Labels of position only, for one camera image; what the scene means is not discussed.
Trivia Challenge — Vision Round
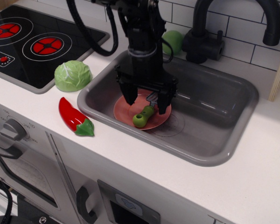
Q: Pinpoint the green toy vegetable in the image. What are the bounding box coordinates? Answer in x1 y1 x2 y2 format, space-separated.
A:
162 30 183 56

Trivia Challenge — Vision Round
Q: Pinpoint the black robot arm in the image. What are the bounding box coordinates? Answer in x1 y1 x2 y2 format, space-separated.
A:
95 0 178 114

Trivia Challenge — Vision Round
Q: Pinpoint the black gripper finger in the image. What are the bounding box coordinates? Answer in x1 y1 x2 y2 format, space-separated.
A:
120 83 138 105
157 91 173 114

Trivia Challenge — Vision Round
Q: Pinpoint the black braided cable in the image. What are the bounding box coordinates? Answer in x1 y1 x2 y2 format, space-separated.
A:
65 0 119 57

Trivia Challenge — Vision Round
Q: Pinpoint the black cable lower left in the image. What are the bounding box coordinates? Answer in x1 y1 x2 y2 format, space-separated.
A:
0 183 14 224

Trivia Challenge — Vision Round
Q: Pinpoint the black toy stove top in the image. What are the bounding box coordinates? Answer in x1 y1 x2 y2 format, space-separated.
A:
0 4 110 95

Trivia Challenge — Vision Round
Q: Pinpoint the red toy chili pepper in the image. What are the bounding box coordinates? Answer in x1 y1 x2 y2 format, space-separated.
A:
58 97 94 137

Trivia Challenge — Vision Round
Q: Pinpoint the green toy cabbage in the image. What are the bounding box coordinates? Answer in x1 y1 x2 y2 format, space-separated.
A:
54 60 92 92

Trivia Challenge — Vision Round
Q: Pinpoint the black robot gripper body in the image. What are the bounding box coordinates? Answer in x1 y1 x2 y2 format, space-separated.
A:
114 50 178 96

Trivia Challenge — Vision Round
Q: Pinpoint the toy oven door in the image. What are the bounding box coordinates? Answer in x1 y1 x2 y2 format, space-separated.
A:
0 150 58 208

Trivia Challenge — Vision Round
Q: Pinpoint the black faucet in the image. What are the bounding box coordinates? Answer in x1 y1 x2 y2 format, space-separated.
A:
182 0 280 64

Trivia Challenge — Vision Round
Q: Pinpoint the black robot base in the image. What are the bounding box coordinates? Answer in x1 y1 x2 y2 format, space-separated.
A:
0 197 60 224

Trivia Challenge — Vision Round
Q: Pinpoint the pink plate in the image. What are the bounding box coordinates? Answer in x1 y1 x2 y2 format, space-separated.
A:
113 89 172 130

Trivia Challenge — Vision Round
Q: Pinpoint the dark grey cabinet handle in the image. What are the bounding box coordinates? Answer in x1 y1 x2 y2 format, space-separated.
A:
76 186 98 224

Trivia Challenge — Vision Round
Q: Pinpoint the grey oven knob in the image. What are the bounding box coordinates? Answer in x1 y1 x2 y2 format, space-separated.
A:
0 119 26 140

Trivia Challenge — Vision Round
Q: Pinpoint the grey sink basin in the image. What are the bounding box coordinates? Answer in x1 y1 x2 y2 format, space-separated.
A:
77 52 259 167

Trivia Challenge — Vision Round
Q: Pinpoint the grey oven door handle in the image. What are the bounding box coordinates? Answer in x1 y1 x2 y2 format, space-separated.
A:
0 134 23 159

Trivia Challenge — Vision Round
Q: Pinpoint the green handled grey spatula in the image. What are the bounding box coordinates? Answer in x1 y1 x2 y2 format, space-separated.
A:
132 92 158 128

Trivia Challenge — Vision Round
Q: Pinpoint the grey dishwasher panel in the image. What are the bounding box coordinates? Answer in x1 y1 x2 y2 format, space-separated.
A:
97 180 161 224

